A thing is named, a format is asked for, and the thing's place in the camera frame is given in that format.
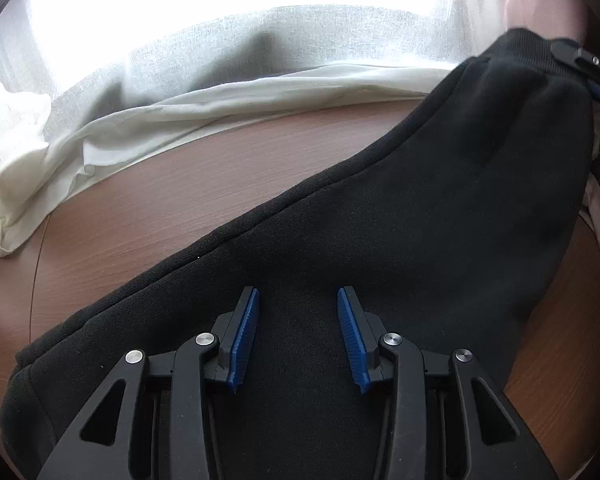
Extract black sweatpants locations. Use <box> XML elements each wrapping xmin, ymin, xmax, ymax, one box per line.
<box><xmin>1</xmin><ymin>29</ymin><xmax>593</xmax><ymax>479</ymax></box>

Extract white sheer curtain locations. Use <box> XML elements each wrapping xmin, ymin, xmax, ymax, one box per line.
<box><xmin>0</xmin><ymin>0</ymin><xmax>505</xmax><ymax>257</ymax></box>

